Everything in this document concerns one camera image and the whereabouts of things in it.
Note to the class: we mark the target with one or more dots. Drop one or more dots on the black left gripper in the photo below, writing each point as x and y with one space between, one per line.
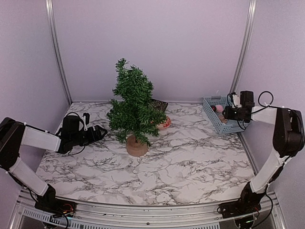
97 137

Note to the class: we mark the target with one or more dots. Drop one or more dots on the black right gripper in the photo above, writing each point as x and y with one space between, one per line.
227 114

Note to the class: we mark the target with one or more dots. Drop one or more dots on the small green christmas tree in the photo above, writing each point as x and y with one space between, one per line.
133 118

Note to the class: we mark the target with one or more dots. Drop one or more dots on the copper bauble ornament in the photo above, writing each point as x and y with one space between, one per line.
213 108

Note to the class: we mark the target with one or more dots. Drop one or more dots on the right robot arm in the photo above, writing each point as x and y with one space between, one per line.
288 140

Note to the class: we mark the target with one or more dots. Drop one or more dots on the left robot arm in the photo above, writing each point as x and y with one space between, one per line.
16 136

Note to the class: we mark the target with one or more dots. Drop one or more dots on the beige fabric ornament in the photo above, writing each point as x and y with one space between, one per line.
222 119

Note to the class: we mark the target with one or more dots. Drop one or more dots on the pink pompom ornament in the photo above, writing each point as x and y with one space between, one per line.
219 108

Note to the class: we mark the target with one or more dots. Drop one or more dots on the light blue perforated basket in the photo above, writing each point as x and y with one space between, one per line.
232 126

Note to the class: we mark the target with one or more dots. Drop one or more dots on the black floral square plate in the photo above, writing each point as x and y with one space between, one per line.
159 105

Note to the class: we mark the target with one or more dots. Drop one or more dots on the orange white patterned bowl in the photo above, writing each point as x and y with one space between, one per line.
161 125

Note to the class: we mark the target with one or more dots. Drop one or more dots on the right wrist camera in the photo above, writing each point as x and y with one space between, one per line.
235 100

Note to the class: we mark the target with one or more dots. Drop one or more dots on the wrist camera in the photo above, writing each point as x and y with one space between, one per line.
85 119
235 100

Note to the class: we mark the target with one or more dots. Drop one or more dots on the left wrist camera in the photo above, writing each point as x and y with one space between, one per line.
85 119

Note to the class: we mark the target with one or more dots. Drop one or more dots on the right aluminium frame post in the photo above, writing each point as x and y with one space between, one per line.
245 44

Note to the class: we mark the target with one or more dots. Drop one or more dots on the aluminium frame post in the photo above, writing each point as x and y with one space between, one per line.
245 44
56 47

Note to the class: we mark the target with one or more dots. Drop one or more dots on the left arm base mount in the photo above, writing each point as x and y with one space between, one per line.
49 203

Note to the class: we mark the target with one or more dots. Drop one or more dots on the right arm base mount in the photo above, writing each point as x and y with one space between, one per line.
248 202

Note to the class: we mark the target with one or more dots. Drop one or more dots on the front aluminium rail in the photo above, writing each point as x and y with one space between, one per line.
90 215

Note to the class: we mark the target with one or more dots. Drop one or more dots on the left aluminium frame post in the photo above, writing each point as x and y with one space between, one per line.
56 47

